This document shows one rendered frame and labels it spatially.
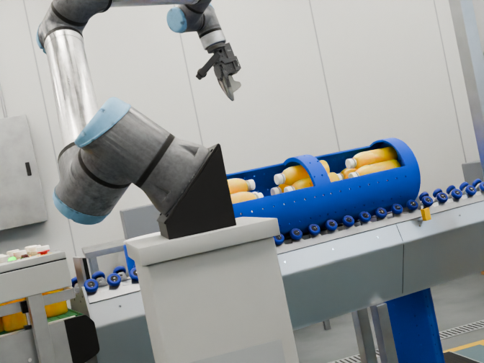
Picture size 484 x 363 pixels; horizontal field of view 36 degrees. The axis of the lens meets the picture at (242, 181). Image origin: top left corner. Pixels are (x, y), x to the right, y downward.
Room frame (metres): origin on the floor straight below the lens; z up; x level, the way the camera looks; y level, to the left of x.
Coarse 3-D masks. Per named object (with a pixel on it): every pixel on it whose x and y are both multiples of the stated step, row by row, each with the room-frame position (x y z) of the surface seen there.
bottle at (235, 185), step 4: (228, 180) 2.62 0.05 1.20; (232, 180) 2.62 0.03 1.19; (236, 180) 2.63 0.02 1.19; (240, 180) 2.63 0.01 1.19; (244, 180) 2.65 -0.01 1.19; (228, 184) 2.60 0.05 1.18; (232, 184) 2.61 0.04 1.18; (236, 184) 2.61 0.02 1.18; (240, 184) 2.62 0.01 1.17; (244, 184) 2.63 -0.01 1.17; (248, 184) 2.65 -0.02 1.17; (232, 188) 2.60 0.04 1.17; (236, 188) 2.61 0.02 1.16; (240, 188) 2.62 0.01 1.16; (244, 188) 2.63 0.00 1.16; (248, 188) 2.66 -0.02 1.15; (232, 192) 2.61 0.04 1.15; (236, 192) 2.61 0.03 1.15
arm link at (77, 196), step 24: (48, 24) 2.16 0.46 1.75; (72, 24) 2.15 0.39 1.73; (48, 48) 2.12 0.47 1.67; (72, 48) 2.09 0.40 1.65; (72, 72) 2.03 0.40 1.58; (72, 96) 1.97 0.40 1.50; (72, 120) 1.92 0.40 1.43; (72, 144) 1.85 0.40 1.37; (72, 168) 1.79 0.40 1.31; (72, 192) 1.79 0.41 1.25; (96, 192) 1.77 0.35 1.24; (120, 192) 1.80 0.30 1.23; (72, 216) 1.83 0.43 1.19; (96, 216) 1.83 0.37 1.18
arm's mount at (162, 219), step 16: (208, 160) 1.68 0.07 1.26; (208, 176) 1.68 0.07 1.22; (224, 176) 1.68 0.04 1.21; (192, 192) 1.67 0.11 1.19; (208, 192) 1.68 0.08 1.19; (224, 192) 1.68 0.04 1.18; (176, 208) 1.66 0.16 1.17; (192, 208) 1.67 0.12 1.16; (208, 208) 1.67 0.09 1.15; (224, 208) 1.68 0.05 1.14; (160, 224) 1.82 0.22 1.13; (176, 224) 1.66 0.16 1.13; (192, 224) 1.67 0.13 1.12; (208, 224) 1.67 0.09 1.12; (224, 224) 1.68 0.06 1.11
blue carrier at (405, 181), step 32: (288, 160) 2.77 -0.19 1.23; (320, 160) 2.90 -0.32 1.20; (416, 160) 2.83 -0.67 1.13; (288, 192) 2.58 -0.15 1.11; (320, 192) 2.63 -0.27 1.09; (352, 192) 2.69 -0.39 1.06; (384, 192) 2.76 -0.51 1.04; (416, 192) 2.85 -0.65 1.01; (288, 224) 2.60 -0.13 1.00; (320, 224) 2.70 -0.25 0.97
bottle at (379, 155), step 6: (372, 150) 2.90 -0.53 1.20; (378, 150) 2.90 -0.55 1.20; (384, 150) 2.91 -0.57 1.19; (390, 150) 2.91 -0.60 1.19; (354, 156) 2.87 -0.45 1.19; (360, 156) 2.86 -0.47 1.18; (366, 156) 2.86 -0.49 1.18; (372, 156) 2.87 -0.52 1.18; (378, 156) 2.88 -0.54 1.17; (384, 156) 2.89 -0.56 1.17; (390, 156) 2.90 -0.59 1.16; (396, 156) 2.91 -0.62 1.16; (354, 162) 2.85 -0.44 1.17; (360, 162) 2.85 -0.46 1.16; (366, 162) 2.85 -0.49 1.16; (372, 162) 2.87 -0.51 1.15; (354, 168) 2.88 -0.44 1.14
